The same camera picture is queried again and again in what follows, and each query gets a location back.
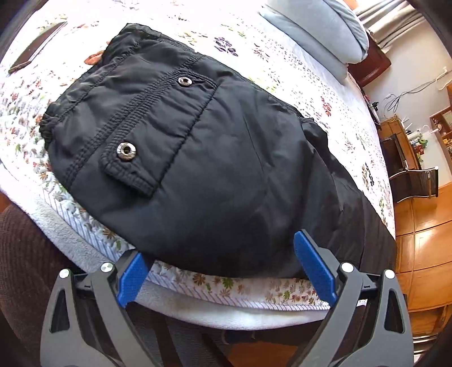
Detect grey curtain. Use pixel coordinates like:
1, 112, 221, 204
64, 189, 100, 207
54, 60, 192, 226
355, 0, 414, 48

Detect wooden shelf with small things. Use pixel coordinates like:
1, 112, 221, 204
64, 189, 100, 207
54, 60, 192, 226
410, 108, 452, 163

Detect black pants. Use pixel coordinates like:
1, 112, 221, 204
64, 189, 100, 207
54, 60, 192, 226
40, 23, 397, 279

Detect dark smartphone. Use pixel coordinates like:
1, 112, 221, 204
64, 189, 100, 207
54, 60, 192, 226
8, 21, 68, 75

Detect floral quilted bedspread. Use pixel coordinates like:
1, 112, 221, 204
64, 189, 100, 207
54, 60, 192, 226
0, 0, 397, 313

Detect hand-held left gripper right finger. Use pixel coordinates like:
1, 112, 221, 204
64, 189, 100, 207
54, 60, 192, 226
294, 229, 414, 367

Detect black office chair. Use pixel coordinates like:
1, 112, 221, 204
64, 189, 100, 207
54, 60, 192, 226
389, 167, 440, 204

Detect dark brown plush cloth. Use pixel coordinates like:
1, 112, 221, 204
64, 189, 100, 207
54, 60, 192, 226
0, 204, 85, 367

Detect wooden desk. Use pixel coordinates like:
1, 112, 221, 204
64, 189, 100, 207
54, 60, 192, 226
379, 120, 423, 177

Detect wooden headboard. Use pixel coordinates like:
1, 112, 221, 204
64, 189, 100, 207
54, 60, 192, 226
347, 30, 392, 89

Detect light blue pillow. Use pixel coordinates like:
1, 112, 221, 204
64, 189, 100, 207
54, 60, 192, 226
258, 0, 370, 82

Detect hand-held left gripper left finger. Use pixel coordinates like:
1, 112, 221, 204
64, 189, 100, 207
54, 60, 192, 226
40, 251, 155, 367

